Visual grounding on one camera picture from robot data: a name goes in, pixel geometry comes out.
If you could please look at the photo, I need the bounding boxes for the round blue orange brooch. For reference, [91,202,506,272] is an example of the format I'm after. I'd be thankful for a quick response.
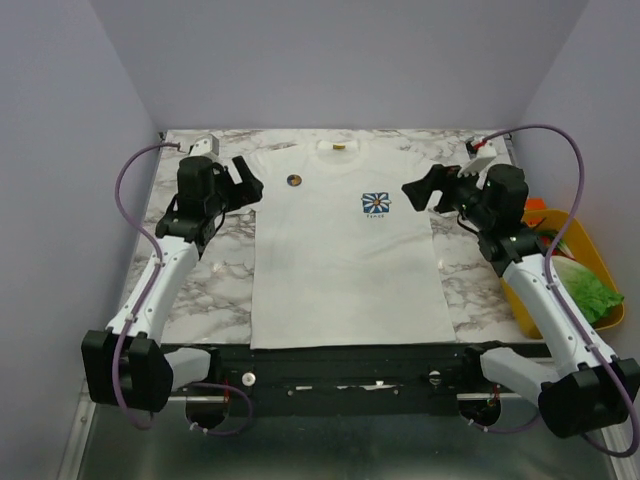
[287,174,302,187]

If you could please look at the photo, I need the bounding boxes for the white t-shirt with flower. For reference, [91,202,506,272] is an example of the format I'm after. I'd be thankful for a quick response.
[246,140,456,349]

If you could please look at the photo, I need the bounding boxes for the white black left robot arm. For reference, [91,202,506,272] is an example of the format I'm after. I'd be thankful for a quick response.
[81,155,263,413]

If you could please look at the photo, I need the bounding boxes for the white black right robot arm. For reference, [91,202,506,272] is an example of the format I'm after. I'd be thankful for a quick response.
[402,164,639,438]

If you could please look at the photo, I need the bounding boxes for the orange cardboard box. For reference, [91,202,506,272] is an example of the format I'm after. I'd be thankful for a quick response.
[525,198,546,212]

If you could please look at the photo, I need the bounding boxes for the green onion toy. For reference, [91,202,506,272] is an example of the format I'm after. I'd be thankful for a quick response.
[532,218,575,260]

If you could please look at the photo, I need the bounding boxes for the yellow plastic bin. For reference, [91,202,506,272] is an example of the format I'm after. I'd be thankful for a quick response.
[501,207,624,339]

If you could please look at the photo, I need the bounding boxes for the white cabbage toy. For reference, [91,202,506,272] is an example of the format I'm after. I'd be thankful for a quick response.
[552,256,587,288]

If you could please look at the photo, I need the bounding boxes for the green lettuce toy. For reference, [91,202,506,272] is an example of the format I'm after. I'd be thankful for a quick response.
[565,272,624,324]

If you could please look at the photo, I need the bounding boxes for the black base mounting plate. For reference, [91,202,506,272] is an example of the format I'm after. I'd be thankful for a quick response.
[178,343,494,417]

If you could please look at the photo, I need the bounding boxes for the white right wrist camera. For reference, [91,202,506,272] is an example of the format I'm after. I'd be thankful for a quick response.
[457,137,497,178]

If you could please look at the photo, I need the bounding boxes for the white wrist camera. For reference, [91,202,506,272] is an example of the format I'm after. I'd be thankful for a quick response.
[457,137,497,178]
[189,134,220,162]

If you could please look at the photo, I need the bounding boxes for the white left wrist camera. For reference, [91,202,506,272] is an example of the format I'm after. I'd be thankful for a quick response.
[189,134,220,162]

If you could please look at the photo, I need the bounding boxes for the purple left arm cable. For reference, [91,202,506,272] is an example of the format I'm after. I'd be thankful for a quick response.
[110,141,254,437]

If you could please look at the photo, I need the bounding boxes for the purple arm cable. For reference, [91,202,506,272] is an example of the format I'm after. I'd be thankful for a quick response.
[467,123,640,458]
[110,141,254,437]

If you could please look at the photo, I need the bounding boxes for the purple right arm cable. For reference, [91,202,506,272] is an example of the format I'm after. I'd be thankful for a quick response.
[467,123,640,458]

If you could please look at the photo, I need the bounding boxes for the aluminium frame rail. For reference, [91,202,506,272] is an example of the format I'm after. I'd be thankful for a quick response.
[57,393,96,480]

